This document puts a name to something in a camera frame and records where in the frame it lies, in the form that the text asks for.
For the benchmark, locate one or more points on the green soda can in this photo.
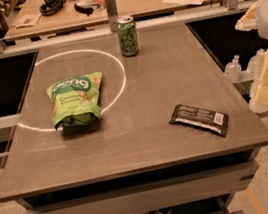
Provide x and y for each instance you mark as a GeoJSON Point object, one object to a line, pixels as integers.
{"type": "Point", "coordinates": [126, 31]}

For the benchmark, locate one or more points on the grey table drawer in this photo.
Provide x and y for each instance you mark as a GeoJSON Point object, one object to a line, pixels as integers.
{"type": "Point", "coordinates": [159, 194]}

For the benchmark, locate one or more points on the black snack bar wrapper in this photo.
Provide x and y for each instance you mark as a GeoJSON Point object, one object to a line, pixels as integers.
{"type": "Point", "coordinates": [198, 117]}

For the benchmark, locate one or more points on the green rice chip bag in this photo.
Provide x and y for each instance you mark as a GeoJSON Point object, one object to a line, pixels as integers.
{"type": "Point", "coordinates": [75, 100]}

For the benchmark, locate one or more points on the grey metal bracket middle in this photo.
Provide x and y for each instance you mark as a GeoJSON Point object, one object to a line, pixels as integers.
{"type": "Point", "coordinates": [112, 13]}

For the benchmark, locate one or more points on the paper card on desk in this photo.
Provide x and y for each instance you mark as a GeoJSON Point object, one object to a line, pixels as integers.
{"type": "Point", "coordinates": [27, 20]}

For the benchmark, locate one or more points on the clear plastic water bottle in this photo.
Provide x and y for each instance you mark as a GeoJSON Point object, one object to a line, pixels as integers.
{"type": "Point", "coordinates": [233, 69]}

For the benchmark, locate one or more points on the black headphones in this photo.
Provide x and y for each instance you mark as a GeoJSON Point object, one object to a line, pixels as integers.
{"type": "Point", "coordinates": [51, 7]}

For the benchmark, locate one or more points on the white paper sheet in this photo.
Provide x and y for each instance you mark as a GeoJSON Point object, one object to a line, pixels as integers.
{"type": "Point", "coordinates": [185, 2]}

